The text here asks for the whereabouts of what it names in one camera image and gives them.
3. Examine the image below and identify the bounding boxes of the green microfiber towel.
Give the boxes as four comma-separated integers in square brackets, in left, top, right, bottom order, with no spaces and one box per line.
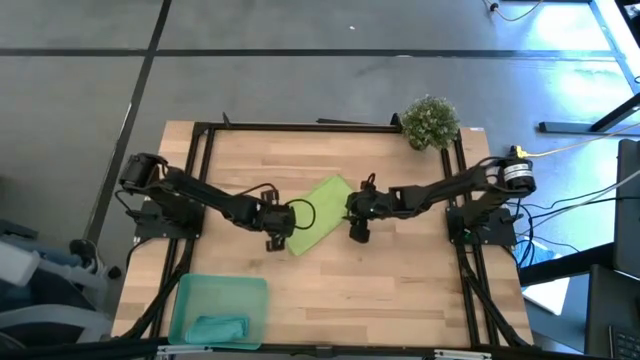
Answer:
[284,174,354,258]

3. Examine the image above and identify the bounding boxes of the yellow power cable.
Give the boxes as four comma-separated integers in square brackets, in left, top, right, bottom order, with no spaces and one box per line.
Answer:
[514,122,640,161]

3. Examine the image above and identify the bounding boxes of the black keyboard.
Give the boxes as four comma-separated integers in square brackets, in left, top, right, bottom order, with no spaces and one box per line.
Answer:
[608,324,640,360]

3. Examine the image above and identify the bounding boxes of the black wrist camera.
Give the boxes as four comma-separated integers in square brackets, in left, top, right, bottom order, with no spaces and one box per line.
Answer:
[348,222,372,245]
[263,233,288,253]

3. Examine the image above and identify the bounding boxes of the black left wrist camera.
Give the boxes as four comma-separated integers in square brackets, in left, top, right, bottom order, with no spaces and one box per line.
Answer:
[263,233,288,253]

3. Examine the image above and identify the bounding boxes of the black left camera cable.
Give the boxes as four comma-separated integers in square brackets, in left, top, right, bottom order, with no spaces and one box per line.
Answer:
[234,182,318,232]

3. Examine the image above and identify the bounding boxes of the small potted green plant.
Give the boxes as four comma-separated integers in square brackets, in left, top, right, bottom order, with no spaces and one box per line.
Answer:
[399,93,461,151]

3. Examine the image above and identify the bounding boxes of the black monitor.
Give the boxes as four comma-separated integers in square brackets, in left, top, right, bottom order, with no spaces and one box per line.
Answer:
[613,138,640,279]

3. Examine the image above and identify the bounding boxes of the teal microfiber towel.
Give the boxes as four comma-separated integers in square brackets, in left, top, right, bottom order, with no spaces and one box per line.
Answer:
[183,313,251,346]

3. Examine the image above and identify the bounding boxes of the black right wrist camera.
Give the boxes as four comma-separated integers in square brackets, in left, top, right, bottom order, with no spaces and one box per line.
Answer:
[348,222,372,245]

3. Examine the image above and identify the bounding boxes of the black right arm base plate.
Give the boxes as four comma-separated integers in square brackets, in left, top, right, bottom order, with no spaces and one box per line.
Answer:
[445,204,519,247]

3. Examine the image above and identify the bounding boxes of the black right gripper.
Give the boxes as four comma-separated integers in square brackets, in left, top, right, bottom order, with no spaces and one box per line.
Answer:
[341,188,395,225]

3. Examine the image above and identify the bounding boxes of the tan cable with black plug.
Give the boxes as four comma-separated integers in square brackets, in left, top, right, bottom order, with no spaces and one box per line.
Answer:
[482,0,544,24]

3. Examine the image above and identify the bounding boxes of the grey floor cable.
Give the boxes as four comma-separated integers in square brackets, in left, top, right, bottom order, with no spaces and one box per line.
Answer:
[529,168,640,215]

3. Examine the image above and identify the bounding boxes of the black desk crossbar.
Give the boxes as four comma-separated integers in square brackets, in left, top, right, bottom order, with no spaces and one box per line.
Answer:
[519,242,616,287]

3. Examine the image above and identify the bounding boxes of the teal plastic basket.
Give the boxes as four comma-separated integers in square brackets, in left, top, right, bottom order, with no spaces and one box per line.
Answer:
[167,272,270,351]

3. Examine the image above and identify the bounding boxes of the white paper sheet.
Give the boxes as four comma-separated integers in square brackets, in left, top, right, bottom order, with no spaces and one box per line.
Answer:
[522,276,571,316]

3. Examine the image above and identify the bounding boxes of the blue plastic bag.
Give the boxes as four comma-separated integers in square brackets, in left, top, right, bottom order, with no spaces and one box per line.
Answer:
[514,239,556,266]

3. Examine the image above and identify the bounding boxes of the grey rolling chair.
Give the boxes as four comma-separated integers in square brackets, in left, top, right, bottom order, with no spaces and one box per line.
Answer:
[0,219,124,351]

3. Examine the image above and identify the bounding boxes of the black desk leg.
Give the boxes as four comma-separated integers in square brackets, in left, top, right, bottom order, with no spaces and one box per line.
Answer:
[538,92,640,135]

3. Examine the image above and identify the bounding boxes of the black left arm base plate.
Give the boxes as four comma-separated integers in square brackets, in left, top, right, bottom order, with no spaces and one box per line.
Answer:
[127,199,207,240]

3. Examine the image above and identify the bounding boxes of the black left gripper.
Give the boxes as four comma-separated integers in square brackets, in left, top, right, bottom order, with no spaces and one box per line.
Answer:
[257,188,303,239]

